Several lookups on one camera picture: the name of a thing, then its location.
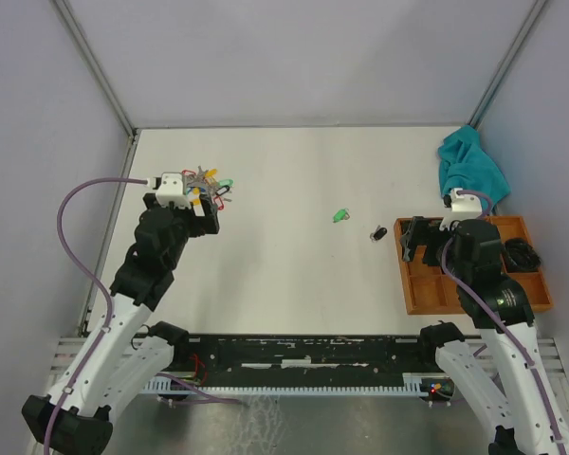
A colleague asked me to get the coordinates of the black cable coil right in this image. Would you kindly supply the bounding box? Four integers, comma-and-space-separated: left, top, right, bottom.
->
502, 236, 542, 274

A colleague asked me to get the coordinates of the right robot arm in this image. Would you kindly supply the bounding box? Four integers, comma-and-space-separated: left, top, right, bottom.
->
399, 216, 569, 454

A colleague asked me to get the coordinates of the green key tag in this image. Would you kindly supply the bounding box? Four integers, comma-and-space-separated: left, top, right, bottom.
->
333, 209, 350, 223

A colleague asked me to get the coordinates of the grey cable duct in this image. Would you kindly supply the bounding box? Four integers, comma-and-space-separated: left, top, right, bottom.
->
137, 372, 456, 395

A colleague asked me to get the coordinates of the black key fob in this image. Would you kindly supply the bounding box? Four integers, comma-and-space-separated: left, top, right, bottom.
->
370, 226, 388, 242

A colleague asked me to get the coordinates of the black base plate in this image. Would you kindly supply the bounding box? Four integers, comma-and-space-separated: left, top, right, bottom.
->
170, 334, 437, 380

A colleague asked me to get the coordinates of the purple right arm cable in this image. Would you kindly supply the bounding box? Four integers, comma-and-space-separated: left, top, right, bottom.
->
438, 189, 569, 446

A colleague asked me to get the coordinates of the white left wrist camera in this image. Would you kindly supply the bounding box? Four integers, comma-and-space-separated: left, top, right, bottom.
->
146, 173, 192, 209

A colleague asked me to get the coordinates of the wooden compartment tray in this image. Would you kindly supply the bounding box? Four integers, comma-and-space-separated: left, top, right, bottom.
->
394, 216, 553, 316

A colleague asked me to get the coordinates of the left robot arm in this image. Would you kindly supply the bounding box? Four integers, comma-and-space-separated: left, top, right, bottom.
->
22, 193, 219, 454

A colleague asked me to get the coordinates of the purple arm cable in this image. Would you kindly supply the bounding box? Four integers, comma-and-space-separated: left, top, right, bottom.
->
42, 176, 148, 455
438, 189, 569, 446

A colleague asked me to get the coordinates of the teal cloth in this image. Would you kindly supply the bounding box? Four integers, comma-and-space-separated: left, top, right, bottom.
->
437, 125, 510, 205

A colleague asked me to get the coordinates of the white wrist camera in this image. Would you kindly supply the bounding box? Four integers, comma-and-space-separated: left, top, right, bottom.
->
439, 188, 483, 231
146, 173, 192, 209

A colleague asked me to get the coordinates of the metal keyring with coloured keys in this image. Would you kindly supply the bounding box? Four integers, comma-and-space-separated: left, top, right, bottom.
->
181, 167, 234, 211

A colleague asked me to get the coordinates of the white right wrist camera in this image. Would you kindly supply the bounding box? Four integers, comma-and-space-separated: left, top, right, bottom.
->
439, 188, 483, 231

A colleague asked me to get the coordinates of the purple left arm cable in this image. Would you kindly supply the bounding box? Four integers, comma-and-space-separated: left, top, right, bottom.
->
42, 176, 148, 455

